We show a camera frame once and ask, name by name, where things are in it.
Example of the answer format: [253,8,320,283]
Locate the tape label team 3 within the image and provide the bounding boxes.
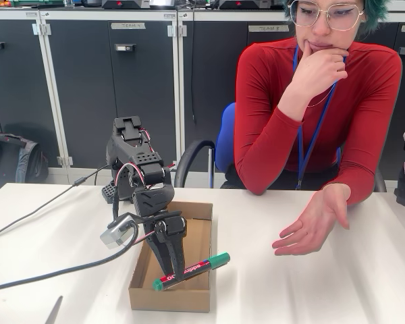
[248,25,294,33]

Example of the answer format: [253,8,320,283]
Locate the dark grey metal cabinet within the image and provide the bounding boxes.
[177,9,405,190]
[40,9,182,173]
[0,9,60,169]

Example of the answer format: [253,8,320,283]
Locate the open cardboard box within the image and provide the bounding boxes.
[128,201,215,313]

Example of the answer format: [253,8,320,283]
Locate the person's left forearm red sleeve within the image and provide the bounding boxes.
[325,134,389,207]

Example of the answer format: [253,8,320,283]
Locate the person's right forearm red sleeve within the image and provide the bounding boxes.
[235,90,322,196]

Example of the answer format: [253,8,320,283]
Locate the black grey backpack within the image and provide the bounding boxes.
[0,132,50,200]

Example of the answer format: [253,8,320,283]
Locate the black device red triangle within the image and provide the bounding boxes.
[101,0,151,10]
[219,0,271,10]

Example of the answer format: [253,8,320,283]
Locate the blue lanyard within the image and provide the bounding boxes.
[292,45,347,190]

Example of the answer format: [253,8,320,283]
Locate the person's left hand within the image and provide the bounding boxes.
[272,183,352,257]

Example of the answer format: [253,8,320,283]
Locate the thick grey camera cable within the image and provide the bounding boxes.
[0,221,140,293]

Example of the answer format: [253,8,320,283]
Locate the person in red top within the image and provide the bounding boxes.
[234,0,403,207]

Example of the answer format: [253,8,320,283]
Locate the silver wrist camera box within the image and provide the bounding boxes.
[100,215,138,250]

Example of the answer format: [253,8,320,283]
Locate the thin gold necklace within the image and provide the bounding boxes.
[306,82,337,109]

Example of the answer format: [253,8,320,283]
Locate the blue office chair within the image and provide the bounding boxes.
[173,102,387,193]

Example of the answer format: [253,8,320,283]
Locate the green crate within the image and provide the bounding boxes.
[11,0,65,8]

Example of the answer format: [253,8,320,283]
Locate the thin grey cable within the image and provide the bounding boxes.
[0,164,111,240]

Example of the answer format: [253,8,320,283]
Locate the gold rimmed glasses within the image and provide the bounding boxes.
[288,0,365,30]

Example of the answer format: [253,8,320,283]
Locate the person's right hand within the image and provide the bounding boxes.
[290,36,350,103]

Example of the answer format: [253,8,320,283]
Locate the hanging black cable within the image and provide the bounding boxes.
[190,9,198,126]

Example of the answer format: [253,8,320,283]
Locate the tape label team 4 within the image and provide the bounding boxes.
[111,22,146,30]

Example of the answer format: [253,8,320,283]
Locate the green edding permanent marker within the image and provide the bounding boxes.
[151,252,231,292]

